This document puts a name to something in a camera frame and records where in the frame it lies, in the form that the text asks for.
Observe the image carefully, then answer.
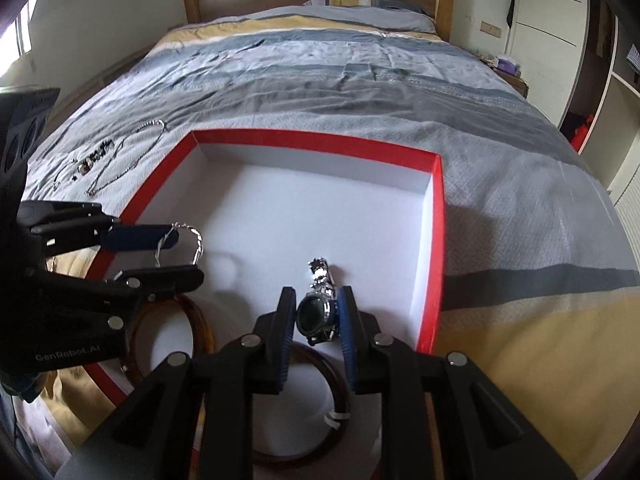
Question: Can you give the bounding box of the dark brown bangle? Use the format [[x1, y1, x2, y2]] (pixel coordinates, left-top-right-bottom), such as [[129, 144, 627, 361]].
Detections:
[[250, 342, 352, 468]]

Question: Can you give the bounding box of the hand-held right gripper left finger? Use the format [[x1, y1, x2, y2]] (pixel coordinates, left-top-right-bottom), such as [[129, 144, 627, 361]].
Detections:
[[47, 286, 298, 480]]

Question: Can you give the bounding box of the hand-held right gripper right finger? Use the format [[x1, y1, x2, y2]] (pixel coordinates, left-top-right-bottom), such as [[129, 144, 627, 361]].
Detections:
[[336, 285, 581, 480]]

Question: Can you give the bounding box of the amber brown bangle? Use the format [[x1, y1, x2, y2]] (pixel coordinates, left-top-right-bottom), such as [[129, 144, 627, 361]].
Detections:
[[122, 294, 217, 386]]

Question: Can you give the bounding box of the window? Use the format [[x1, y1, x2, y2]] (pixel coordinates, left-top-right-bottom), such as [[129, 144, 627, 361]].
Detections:
[[15, 0, 43, 56]]

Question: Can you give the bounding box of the crystal bead bracelet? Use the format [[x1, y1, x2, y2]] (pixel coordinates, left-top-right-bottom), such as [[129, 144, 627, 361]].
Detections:
[[86, 119, 167, 197]]

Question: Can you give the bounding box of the wooden bed with striped duvet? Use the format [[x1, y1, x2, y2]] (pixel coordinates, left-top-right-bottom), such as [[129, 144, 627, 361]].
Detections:
[[22, 2, 640, 480]]

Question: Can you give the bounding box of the striped pillow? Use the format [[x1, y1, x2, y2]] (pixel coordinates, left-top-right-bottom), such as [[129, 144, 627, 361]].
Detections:
[[305, 0, 426, 10]]

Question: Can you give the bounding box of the silver twisted bracelet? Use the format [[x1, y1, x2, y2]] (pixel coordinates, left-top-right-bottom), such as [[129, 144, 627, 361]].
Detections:
[[154, 222, 205, 267]]

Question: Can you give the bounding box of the red cardboard box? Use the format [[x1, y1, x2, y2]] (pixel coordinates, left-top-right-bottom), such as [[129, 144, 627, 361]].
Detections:
[[82, 129, 446, 480]]

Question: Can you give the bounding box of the wooden nightstand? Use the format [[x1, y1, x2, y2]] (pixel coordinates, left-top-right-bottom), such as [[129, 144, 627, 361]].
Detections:
[[480, 55, 530, 98]]

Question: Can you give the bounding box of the thin small silver chain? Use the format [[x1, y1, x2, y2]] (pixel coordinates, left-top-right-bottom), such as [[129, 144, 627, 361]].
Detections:
[[52, 160, 78, 191]]

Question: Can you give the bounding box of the grey pillow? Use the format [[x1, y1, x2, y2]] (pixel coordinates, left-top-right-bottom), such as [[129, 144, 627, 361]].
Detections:
[[302, 2, 437, 36]]

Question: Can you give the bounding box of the silver wristwatch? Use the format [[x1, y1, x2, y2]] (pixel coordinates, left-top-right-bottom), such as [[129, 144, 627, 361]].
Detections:
[[295, 257, 343, 347]]

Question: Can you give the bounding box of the red canister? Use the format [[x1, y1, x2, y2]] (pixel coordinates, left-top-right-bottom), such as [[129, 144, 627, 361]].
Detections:
[[570, 115, 596, 153]]

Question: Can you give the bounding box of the dark beaded bracelet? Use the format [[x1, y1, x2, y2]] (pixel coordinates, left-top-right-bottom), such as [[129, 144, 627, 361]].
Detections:
[[70, 141, 115, 181]]

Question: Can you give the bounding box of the white wardrobe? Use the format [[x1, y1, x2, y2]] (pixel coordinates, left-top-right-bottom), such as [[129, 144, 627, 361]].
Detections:
[[502, 0, 640, 206]]

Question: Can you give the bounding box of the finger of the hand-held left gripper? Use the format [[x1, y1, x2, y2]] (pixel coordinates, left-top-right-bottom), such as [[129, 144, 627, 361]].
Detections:
[[19, 201, 180, 256], [47, 265, 205, 333]]

